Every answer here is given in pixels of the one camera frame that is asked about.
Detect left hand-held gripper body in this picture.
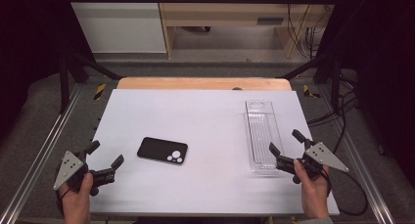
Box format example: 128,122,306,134
53,148,116,198

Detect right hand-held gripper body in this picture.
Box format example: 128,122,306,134
275,139,350,185

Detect black phone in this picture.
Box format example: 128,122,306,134
136,136,189,165

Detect person's left hand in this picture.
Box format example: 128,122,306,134
58,172,95,212

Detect person's right hand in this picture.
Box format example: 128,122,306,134
292,158,333,206

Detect clear plastic container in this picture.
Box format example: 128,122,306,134
243,99,285,176

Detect yellow black tape marker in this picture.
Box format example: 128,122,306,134
302,83,322,100
93,82,108,102

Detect light wooden table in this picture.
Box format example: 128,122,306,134
116,76,293,92

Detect black curtain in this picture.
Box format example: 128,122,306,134
315,0,415,188
0,0,96,144

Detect white cabinet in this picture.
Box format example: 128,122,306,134
64,0,167,55

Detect wooden desk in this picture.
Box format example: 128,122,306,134
156,0,341,60

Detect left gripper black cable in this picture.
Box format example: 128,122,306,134
55,187,71,216

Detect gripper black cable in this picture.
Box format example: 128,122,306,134
55,187,71,216
321,164,370,217

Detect aluminium rail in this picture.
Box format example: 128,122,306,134
317,86,396,224
0,83,84,224

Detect black floor cables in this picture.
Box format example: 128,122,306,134
306,71,360,154

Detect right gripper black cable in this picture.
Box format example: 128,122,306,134
321,164,370,217

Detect black frame strut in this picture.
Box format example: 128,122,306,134
58,50,123,114
277,52,343,112

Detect hanging black cables bundle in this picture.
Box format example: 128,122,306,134
286,3,331,61

